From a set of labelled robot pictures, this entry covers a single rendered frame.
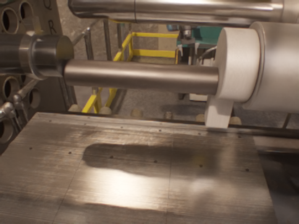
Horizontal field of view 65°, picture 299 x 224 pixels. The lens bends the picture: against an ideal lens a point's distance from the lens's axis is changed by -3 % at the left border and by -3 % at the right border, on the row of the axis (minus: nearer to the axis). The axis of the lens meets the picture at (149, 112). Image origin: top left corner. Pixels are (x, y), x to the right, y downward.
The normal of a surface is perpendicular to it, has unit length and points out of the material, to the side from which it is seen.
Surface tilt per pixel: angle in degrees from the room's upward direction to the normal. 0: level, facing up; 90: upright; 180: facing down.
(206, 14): 94
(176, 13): 101
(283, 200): 0
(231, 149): 0
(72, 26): 90
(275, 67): 65
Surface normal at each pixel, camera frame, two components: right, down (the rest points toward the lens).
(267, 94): -0.13, 0.70
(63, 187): 0.00, -0.81
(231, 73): -0.12, 0.39
